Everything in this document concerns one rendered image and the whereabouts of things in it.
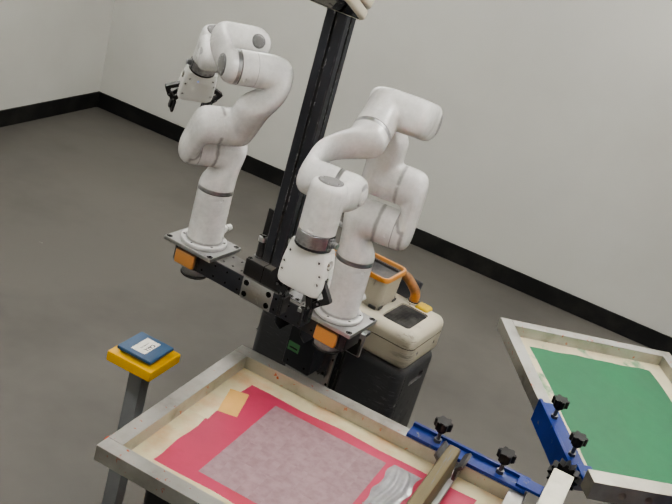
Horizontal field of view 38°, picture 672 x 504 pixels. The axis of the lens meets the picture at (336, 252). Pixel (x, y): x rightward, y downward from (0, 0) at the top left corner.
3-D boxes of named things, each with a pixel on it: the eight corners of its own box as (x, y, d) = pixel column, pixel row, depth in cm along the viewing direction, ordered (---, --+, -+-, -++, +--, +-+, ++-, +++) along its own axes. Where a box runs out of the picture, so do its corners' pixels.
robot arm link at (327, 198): (332, 159, 195) (376, 175, 193) (318, 207, 199) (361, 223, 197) (306, 177, 181) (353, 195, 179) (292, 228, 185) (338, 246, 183)
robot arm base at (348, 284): (336, 293, 254) (351, 240, 248) (376, 314, 250) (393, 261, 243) (304, 309, 242) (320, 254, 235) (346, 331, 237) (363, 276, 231)
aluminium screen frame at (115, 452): (93, 459, 198) (96, 444, 197) (238, 356, 249) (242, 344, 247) (440, 659, 174) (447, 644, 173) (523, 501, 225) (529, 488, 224)
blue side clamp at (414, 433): (399, 453, 231) (407, 429, 229) (407, 444, 236) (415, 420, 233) (515, 512, 222) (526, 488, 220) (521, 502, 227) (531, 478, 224)
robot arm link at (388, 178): (384, 76, 227) (460, 102, 224) (341, 220, 241) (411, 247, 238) (367, 84, 214) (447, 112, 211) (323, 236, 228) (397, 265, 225)
